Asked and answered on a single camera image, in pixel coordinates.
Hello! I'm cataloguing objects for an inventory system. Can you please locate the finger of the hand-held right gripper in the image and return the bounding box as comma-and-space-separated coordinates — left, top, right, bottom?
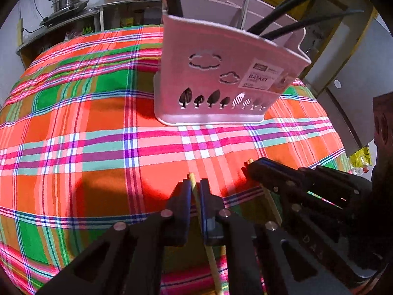
241, 163, 308, 213
259, 158, 303, 179

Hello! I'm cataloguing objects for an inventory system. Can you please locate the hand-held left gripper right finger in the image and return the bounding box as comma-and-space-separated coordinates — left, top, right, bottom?
199, 178, 353, 295

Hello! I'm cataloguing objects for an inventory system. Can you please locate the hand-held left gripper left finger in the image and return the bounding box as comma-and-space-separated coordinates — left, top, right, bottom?
35, 178, 193, 295

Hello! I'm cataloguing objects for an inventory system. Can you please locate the light wooden chopstick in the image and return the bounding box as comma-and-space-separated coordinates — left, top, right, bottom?
189, 173, 223, 295
248, 158, 283, 225

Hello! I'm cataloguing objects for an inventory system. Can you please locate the pink plastic utensil basket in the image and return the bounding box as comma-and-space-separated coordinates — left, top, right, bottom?
153, 0, 311, 126

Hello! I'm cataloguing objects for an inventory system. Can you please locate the yellow snack packet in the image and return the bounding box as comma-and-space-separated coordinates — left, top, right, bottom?
349, 147, 373, 174

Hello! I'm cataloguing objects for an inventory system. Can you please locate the brown wooden furniture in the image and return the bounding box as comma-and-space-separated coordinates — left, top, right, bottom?
372, 91, 393, 149

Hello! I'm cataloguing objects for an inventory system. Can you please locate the white door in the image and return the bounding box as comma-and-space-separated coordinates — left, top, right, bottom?
301, 12, 393, 158

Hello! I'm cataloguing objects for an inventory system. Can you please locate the plaid tablecloth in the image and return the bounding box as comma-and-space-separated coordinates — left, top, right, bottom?
0, 25, 351, 295

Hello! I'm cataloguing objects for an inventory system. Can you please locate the metal utensil in basket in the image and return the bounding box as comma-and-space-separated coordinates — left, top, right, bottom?
240, 0, 255, 32

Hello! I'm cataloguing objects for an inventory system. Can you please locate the metal counter shelf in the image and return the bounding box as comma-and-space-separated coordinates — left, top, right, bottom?
16, 0, 164, 70

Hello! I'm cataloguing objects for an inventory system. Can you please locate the yellowed power strip with cable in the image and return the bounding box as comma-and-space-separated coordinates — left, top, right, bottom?
18, 0, 42, 47

